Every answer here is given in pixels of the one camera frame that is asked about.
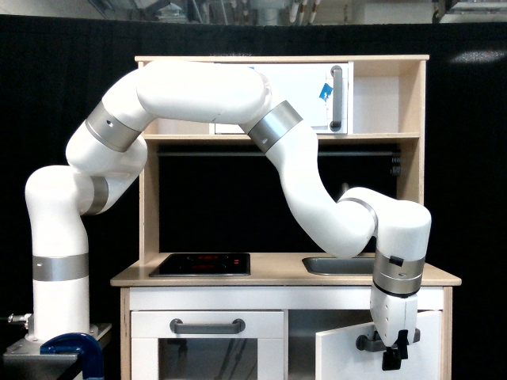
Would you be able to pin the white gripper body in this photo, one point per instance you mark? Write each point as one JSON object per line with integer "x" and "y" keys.
{"x": 392, "y": 314}

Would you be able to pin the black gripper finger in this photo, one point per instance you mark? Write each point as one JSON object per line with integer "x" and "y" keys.
{"x": 393, "y": 357}

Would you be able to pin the grey cabinet door handle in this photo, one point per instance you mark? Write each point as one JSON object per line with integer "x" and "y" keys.
{"x": 375, "y": 344}

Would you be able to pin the white cabinet door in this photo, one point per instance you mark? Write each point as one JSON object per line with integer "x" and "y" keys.
{"x": 338, "y": 358}

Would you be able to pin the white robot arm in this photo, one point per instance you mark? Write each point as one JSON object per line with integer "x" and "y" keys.
{"x": 107, "y": 152}

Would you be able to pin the white microwave door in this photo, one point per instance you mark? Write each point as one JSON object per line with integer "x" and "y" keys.
{"x": 302, "y": 83}

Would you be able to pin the white oven door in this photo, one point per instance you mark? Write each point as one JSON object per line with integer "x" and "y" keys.
{"x": 260, "y": 351}

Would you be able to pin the grey toy sink basin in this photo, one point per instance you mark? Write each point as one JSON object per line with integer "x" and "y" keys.
{"x": 332, "y": 266}

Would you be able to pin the grey toy faucet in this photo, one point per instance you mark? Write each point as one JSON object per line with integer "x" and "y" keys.
{"x": 344, "y": 188}

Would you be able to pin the black toy stovetop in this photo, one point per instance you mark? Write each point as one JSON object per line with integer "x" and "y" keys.
{"x": 203, "y": 264}

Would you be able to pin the blue tape right piece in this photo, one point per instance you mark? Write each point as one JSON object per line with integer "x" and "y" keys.
{"x": 326, "y": 92}

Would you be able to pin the blue c-clamp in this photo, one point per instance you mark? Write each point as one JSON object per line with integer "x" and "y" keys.
{"x": 85, "y": 346}

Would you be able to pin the grey oven door handle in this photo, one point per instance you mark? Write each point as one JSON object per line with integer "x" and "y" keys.
{"x": 177, "y": 326}

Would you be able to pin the wooden play kitchen frame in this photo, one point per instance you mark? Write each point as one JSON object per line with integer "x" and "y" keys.
{"x": 277, "y": 281}

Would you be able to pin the grey microwave door handle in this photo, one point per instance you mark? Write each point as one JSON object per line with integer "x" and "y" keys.
{"x": 337, "y": 74}

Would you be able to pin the grey hanging rail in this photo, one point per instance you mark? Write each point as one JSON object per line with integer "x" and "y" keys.
{"x": 236, "y": 153}

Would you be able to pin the silver cable connector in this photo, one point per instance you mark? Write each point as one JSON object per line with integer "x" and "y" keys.
{"x": 20, "y": 319}

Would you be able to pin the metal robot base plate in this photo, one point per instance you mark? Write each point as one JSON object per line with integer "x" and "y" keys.
{"x": 28, "y": 348}

